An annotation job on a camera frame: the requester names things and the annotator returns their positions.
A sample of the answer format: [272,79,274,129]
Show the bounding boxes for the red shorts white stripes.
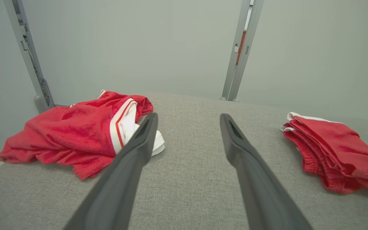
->
[280,112,368,197]

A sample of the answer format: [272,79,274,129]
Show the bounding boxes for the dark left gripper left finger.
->
[63,112,158,230]

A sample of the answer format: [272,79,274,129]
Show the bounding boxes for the grey partition post with bracket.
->
[4,0,55,114]

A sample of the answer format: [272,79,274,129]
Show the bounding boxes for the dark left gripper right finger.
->
[220,113,312,230]

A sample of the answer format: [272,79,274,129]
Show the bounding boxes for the red basketball jersey white trim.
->
[0,90,165,180]

